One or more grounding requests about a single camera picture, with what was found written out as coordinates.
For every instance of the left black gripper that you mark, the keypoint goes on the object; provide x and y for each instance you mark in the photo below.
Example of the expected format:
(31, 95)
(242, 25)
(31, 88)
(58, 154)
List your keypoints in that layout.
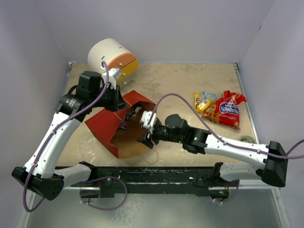
(118, 103)

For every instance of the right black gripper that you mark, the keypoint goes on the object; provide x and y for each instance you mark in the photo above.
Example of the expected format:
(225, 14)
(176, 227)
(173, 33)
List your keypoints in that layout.
(147, 141)

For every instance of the purple candy pack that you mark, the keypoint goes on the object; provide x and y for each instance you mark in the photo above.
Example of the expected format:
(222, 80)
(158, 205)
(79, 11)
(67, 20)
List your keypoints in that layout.
(124, 122)

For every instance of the red brown paper bag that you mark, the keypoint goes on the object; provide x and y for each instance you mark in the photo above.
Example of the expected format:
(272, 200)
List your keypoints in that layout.
(120, 143)

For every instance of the red candy bag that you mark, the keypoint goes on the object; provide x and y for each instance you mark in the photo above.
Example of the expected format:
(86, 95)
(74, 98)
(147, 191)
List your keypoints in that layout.
(225, 110)

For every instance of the yellow m&m's pack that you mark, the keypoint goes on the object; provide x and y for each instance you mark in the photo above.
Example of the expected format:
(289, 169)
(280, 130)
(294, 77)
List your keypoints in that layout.
(197, 100)

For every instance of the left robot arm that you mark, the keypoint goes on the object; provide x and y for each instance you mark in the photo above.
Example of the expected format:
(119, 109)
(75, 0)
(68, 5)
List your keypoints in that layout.
(39, 174)

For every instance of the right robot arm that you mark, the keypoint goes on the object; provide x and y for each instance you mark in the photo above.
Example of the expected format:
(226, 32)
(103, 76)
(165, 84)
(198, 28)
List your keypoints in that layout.
(265, 162)

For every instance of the round mini drawer cabinet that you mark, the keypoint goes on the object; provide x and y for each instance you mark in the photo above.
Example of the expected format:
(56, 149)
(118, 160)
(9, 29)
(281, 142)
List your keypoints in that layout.
(116, 56)

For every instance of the clear tape roll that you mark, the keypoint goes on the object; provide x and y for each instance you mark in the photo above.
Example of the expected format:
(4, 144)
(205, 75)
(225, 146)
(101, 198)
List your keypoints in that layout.
(247, 139)

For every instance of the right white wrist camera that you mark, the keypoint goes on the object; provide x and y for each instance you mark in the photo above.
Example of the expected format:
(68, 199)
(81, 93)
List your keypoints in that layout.
(148, 120)

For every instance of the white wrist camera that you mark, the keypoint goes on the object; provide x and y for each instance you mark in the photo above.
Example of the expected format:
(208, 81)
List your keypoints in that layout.
(148, 120)
(114, 74)

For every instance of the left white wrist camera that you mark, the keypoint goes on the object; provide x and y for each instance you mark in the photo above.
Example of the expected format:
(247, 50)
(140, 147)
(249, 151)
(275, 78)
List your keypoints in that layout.
(114, 74)

